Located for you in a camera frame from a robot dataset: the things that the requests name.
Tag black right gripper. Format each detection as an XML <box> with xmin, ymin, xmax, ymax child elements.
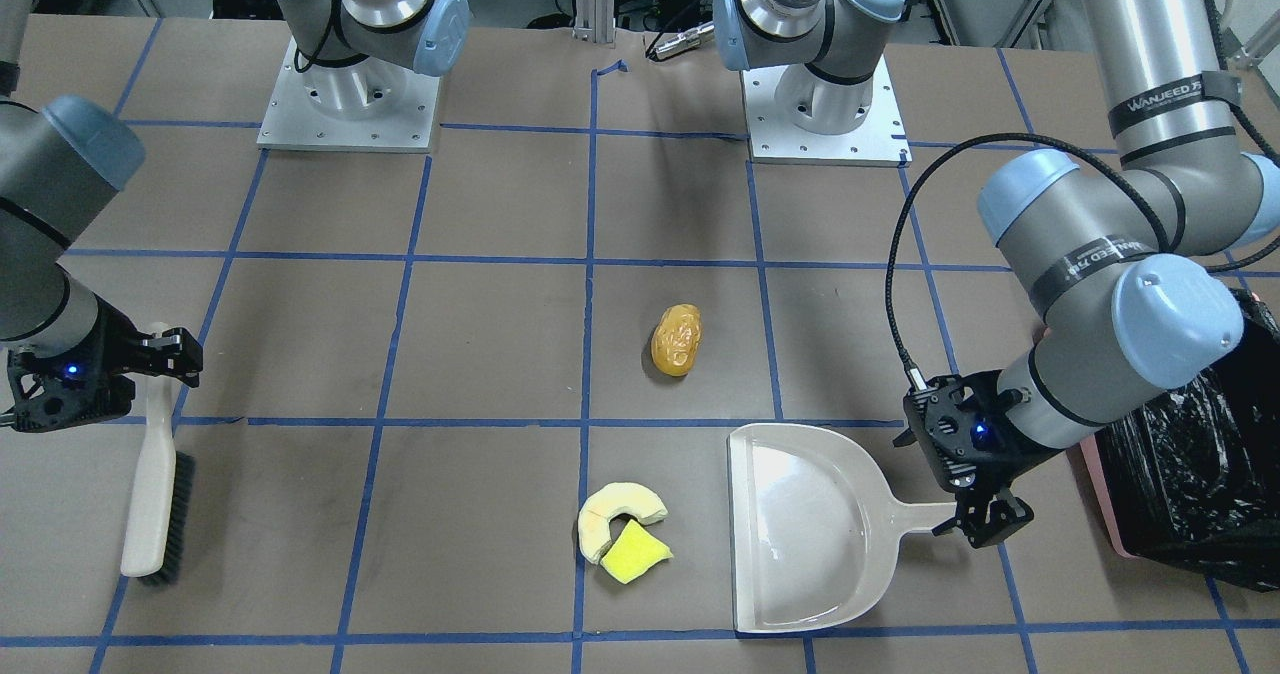
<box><xmin>3</xmin><ymin>301</ymin><xmax>204</xmax><ymax>434</ymax></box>

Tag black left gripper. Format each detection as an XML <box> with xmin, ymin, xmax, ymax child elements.
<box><xmin>893</xmin><ymin>372</ymin><xmax>1041</xmax><ymax>547</ymax></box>

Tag cream plastic dustpan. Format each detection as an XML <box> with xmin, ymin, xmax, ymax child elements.
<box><xmin>727</xmin><ymin>422</ymin><xmax>956</xmax><ymax>636</ymax></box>

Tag cream hand brush black bristles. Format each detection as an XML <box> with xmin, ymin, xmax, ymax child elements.
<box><xmin>120</xmin><ymin>375</ymin><xmax>196</xmax><ymax>588</ymax></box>

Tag yellow-green sponge piece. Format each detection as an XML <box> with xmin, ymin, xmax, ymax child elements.
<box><xmin>600</xmin><ymin>521</ymin><xmax>675</xmax><ymax>586</ymax></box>

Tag yellow-brown toy potato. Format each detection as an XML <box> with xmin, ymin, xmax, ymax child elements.
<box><xmin>649</xmin><ymin>302</ymin><xmax>703</xmax><ymax>377</ymax></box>

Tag pale curved fruit peel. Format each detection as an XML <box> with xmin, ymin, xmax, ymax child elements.
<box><xmin>576</xmin><ymin>482</ymin><xmax>669</xmax><ymax>564</ymax></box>

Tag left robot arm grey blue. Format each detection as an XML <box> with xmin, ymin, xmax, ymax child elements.
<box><xmin>887</xmin><ymin>0</ymin><xmax>1277</xmax><ymax>547</ymax></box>

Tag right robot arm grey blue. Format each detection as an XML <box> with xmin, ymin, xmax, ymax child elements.
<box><xmin>1</xmin><ymin>0</ymin><xmax>472</xmax><ymax>434</ymax></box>

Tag bin with black bag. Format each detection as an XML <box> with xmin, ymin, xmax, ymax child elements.
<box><xmin>1080</xmin><ymin>288</ymin><xmax>1279</xmax><ymax>592</ymax></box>

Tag silver connector plug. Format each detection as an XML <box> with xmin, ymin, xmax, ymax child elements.
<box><xmin>645</xmin><ymin>20</ymin><xmax>716</xmax><ymax>63</ymax></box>

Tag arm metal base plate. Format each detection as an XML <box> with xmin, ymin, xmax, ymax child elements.
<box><xmin>740</xmin><ymin>56</ymin><xmax>913</xmax><ymax>168</ymax></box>
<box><xmin>256</xmin><ymin>40</ymin><xmax>443</xmax><ymax>153</ymax></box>

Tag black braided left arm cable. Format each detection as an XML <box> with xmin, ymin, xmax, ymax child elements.
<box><xmin>884</xmin><ymin>132</ymin><xmax>1176</xmax><ymax>393</ymax></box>

